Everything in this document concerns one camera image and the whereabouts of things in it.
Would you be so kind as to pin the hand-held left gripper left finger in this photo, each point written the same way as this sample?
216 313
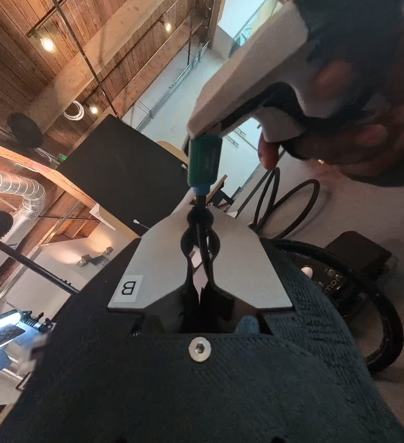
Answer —
153 263

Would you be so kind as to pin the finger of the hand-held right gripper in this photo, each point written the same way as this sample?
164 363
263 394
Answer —
281 124
250 76

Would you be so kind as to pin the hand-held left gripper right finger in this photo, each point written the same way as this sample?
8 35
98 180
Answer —
250 270

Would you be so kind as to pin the person's right hand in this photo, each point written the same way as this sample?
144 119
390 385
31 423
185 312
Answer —
267 155

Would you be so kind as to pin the white paper sign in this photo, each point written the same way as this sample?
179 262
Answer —
101 216

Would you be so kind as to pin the round ceiling light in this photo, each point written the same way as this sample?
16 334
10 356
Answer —
47 44
167 26
93 110

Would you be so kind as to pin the black acoustic panel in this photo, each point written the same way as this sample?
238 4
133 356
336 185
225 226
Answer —
118 173

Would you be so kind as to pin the black power brick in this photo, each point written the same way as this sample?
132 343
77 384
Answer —
357 252

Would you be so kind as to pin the black thin pole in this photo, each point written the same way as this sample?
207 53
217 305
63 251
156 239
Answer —
35 266

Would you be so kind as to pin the open laptop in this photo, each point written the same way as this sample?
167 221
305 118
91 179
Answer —
1 337

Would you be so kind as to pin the black round speaker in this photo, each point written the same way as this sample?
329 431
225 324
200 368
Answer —
25 129

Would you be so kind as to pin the grey wall bracket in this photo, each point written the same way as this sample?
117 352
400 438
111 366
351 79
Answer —
94 258

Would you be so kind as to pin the silver ventilation duct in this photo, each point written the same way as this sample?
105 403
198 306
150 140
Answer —
14 187

